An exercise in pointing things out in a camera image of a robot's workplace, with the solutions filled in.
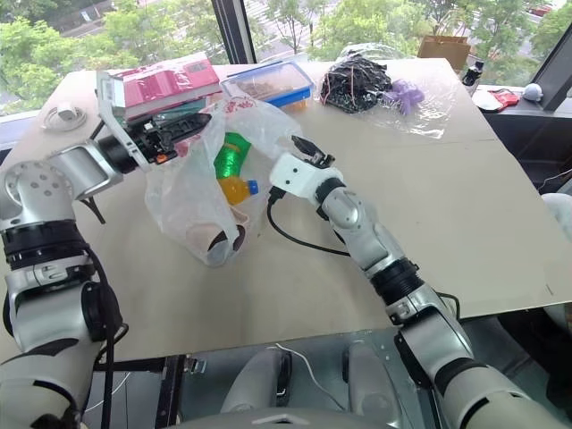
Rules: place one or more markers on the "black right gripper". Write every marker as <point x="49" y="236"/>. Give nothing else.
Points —
<point x="324" y="160"/>

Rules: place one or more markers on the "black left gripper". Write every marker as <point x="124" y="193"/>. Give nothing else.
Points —
<point x="149" y="139"/>

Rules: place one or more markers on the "white translucent plastic bag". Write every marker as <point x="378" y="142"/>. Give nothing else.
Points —
<point x="179" y="201"/>

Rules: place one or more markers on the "orange drink bottle blue cap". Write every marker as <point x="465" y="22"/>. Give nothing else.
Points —
<point x="234" y="190"/>

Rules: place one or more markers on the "pink plastic cup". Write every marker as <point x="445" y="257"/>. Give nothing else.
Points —
<point x="201" y="237"/>

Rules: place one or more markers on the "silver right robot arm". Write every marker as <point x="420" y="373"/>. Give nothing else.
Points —
<point x="357" y="223"/>

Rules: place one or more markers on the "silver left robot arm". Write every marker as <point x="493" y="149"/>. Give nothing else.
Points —
<point x="27" y="187"/>

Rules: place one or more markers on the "dark green book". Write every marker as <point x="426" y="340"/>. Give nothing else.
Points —
<point x="187" y="108"/>

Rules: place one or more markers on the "pink red box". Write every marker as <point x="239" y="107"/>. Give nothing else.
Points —
<point x="170" y="82"/>

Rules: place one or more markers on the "clear container blue lid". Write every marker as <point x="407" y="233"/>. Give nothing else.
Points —
<point x="268" y="80"/>

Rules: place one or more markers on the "purple toy figure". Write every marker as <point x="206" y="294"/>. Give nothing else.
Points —
<point x="406" y="96"/>

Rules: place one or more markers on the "white power adapter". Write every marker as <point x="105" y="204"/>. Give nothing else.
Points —
<point x="66" y="110"/>

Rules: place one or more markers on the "clear plastic wrap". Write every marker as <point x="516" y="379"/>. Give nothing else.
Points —
<point x="429" y="111"/>

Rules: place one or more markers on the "cardboard box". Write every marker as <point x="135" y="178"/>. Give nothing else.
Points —
<point x="444" y="51"/>

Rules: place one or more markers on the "small black bottle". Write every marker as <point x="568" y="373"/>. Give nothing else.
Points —
<point x="473" y="73"/>

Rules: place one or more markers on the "red packet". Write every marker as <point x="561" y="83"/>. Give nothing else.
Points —
<point x="504" y="97"/>

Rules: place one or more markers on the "grey round figure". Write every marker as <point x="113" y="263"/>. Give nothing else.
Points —
<point x="532" y="91"/>

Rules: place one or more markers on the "grey rounded robot leg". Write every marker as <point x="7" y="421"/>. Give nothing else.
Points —
<point x="371" y="384"/>
<point x="259" y="380"/>

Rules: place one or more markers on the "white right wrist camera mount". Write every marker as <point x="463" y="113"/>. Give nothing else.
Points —
<point x="295" y="172"/>

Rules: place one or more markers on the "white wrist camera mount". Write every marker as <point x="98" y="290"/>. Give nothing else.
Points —
<point x="295" y="172"/>
<point x="111" y="103"/>

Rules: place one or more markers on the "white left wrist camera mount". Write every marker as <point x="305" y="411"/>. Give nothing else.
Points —
<point x="111" y="103"/>

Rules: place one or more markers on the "dark window frame post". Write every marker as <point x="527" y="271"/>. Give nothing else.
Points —
<point x="232" y="31"/>

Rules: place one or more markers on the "black table frame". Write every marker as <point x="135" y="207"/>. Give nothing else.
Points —
<point x="170" y="389"/>

